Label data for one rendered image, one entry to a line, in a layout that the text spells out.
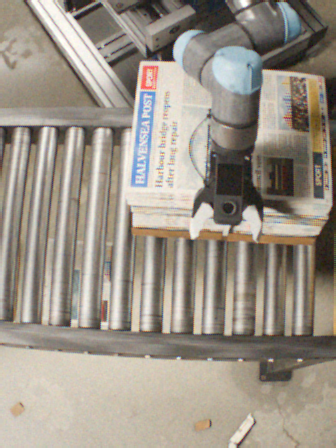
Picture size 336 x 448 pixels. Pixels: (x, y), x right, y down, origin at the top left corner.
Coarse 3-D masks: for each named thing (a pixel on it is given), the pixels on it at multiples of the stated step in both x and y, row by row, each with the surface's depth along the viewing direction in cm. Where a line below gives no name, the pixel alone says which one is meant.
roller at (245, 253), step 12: (240, 252) 140; (252, 252) 140; (240, 264) 139; (252, 264) 139; (240, 276) 138; (252, 276) 138; (240, 288) 138; (252, 288) 138; (240, 300) 137; (252, 300) 137; (240, 312) 136; (252, 312) 137; (240, 324) 136; (252, 324) 136
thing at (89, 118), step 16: (0, 112) 149; (16, 112) 149; (32, 112) 149; (48, 112) 148; (64, 112) 148; (80, 112) 148; (96, 112) 148; (112, 112) 148; (128, 112) 148; (32, 128) 149; (64, 128) 149; (96, 128) 148; (112, 128) 148
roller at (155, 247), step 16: (144, 240) 142; (160, 240) 141; (144, 256) 141; (160, 256) 140; (144, 272) 139; (160, 272) 139; (144, 288) 138; (160, 288) 138; (144, 304) 137; (160, 304) 138; (144, 320) 136; (160, 320) 137
